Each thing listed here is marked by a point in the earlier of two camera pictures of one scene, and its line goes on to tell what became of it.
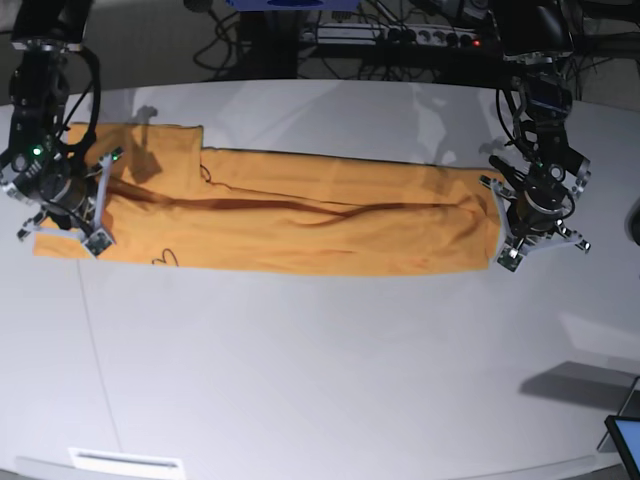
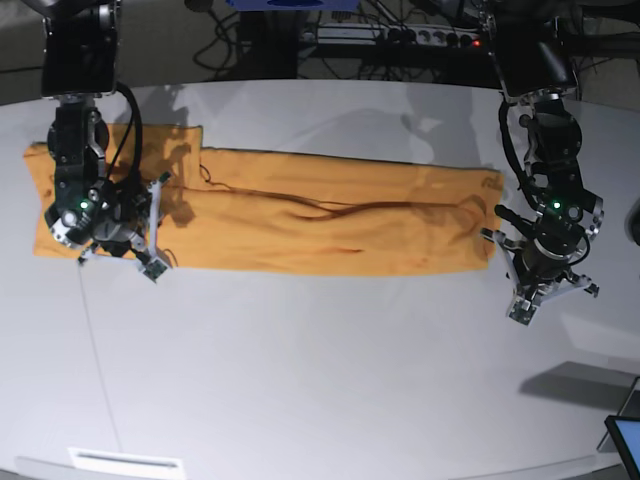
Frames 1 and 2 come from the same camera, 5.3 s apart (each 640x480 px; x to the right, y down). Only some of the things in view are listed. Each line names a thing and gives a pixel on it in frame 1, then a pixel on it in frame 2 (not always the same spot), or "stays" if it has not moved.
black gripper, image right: (534, 211) to (556, 242)
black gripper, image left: (66, 198) to (122, 218)
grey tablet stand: (630, 408) stays
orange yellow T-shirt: (171, 201) stays
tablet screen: (625, 433) stays
